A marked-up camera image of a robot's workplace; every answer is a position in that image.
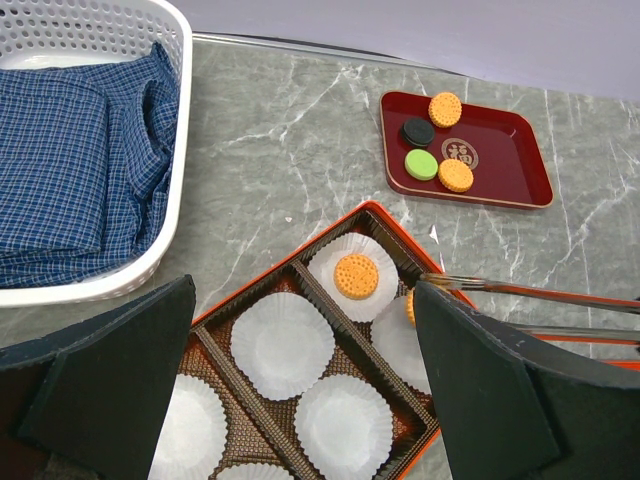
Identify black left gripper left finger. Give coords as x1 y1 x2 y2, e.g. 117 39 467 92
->
1 275 196 479

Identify black sandwich cookie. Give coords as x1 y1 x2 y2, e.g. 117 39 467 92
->
401 117 435 148

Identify white plastic basket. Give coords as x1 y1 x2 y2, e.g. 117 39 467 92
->
1 1 193 308

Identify orange biscuit cookie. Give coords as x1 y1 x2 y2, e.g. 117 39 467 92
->
333 253 379 300
438 159 474 193
428 92 462 128
405 289 416 327

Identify blue checkered cloth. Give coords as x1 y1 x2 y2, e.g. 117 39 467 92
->
1 45 179 288

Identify green sandwich cookie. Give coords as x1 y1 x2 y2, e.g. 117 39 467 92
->
404 149 439 181

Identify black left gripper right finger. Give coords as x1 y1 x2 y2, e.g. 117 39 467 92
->
413 282 639 479

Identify orange box lid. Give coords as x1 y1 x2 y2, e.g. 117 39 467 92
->
533 333 639 371

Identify dark red serving tray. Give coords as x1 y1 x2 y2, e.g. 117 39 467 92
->
379 91 554 209

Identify metal serving tongs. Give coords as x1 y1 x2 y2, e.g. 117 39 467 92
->
421 273 639 347

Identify orange cookie box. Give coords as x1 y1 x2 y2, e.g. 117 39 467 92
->
144 200 481 480

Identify white paper cup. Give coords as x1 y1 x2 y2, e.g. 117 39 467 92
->
231 292 335 401
308 233 399 323
148 374 228 479
371 296 431 394
216 463 294 480
294 374 393 479

